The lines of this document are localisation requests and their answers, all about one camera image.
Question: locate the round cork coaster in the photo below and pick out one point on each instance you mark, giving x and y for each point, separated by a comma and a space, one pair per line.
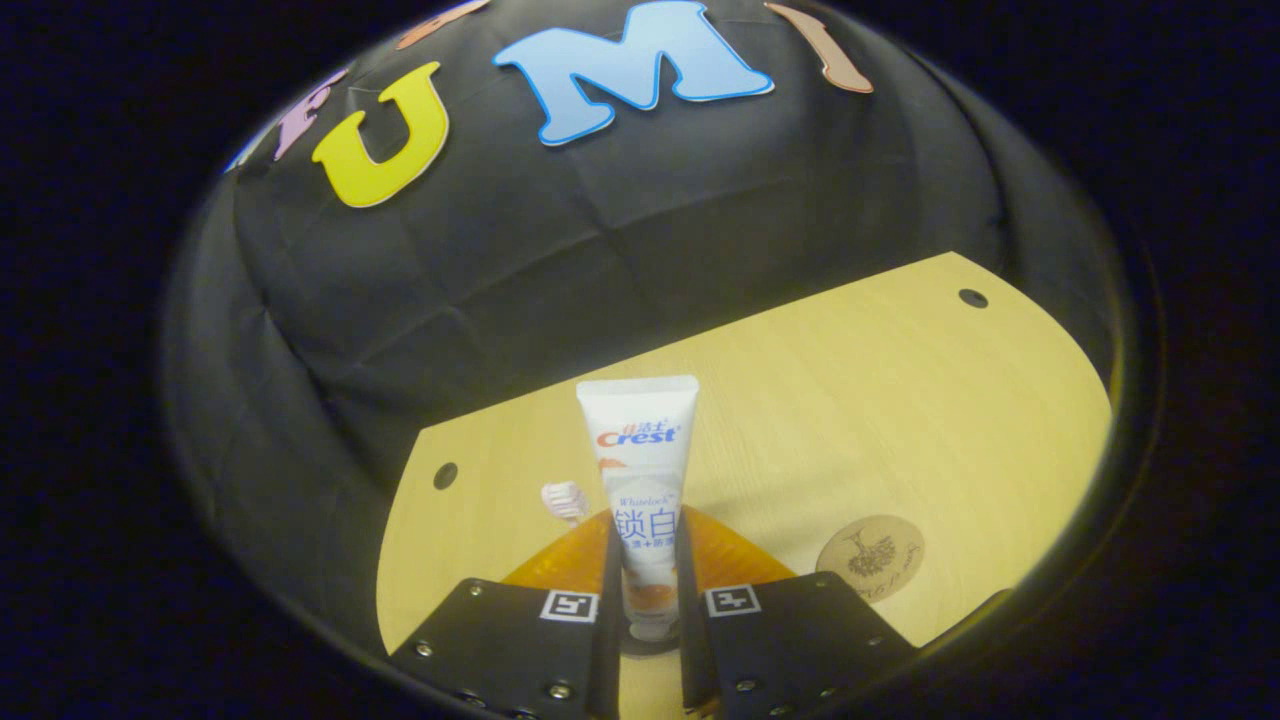
870, 558

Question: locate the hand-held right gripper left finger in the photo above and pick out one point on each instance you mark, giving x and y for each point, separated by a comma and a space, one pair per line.
608, 650

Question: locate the black backdrop cloth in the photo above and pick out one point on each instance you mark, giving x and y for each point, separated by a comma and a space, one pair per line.
500, 280

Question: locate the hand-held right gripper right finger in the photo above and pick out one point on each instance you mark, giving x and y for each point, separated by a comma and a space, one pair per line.
690, 660

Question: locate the white toothbrush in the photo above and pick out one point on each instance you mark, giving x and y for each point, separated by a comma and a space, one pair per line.
566, 502

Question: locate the white toothpaste tube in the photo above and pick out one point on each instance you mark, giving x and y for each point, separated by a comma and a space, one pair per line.
640, 460

